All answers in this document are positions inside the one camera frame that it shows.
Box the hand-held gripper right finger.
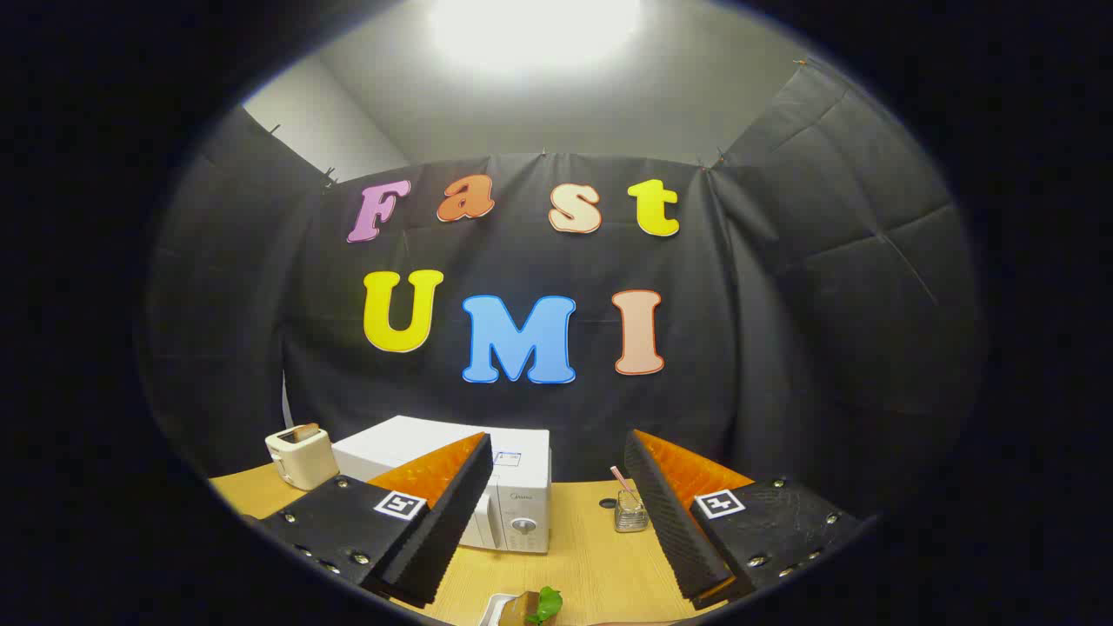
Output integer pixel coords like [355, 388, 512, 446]
[623, 429, 863, 609]

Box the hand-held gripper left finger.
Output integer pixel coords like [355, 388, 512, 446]
[258, 432, 494, 608]

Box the white microwave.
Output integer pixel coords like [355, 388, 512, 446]
[331, 415, 552, 555]

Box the brown bread lettuce sandwich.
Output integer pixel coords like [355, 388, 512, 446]
[500, 587, 563, 626]

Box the metal mesh holder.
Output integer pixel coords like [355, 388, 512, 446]
[614, 489, 650, 533]

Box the white toaster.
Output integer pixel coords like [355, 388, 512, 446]
[265, 423, 340, 491]

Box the black backdrop cloth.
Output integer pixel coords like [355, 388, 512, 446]
[139, 59, 988, 488]

